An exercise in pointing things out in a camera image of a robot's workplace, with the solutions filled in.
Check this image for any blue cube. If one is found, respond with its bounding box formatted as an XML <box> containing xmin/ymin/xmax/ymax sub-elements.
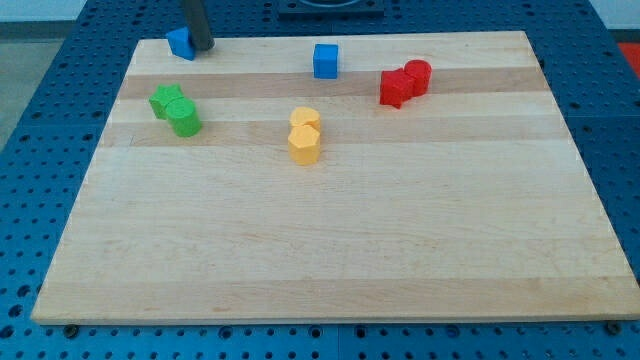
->
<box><xmin>313</xmin><ymin>44</ymin><xmax>339</xmax><ymax>79</ymax></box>

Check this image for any red star block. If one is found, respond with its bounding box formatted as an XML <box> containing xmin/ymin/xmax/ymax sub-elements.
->
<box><xmin>379</xmin><ymin>69</ymin><xmax>415</xmax><ymax>109</ymax></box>

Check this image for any green star block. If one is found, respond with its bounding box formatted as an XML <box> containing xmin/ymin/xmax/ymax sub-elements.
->
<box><xmin>149</xmin><ymin>84</ymin><xmax>184</xmax><ymax>120</ymax></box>

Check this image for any yellow hexagon block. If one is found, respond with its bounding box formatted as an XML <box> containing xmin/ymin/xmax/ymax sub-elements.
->
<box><xmin>288</xmin><ymin>125</ymin><xmax>320</xmax><ymax>165</ymax></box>

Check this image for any yellow heart block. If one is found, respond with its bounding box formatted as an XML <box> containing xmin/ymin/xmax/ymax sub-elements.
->
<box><xmin>289</xmin><ymin>106</ymin><xmax>321</xmax><ymax>132</ymax></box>

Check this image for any wooden board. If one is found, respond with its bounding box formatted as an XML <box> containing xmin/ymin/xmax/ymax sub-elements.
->
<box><xmin>31</xmin><ymin>31</ymin><xmax>639</xmax><ymax>325</ymax></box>

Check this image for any red cylinder block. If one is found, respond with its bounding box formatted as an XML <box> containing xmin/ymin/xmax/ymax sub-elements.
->
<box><xmin>404</xmin><ymin>59</ymin><xmax>432</xmax><ymax>97</ymax></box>

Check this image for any green cylinder block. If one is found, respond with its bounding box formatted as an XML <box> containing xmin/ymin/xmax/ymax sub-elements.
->
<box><xmin>166</xmin><ymin>98</ymin><xmax>202</xmax><ymax>137</ymax></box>

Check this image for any blue triangular block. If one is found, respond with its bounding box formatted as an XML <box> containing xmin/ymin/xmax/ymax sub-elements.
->
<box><xmin>165</xmin><ymin>27</ymin><xmax>196</xmax><ymax>61</ymax></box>

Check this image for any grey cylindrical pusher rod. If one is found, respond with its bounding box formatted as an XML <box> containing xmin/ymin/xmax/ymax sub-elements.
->
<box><xmin>180</xmin><ymin>0</ymin><xmax>215</xmax><ymax>51</ymax></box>

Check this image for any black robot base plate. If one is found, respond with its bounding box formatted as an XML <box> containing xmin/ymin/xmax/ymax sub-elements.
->
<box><xmin>277</xmin><ymin>0</ymin><xmax>385</xmax><ymax>20</ymax></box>

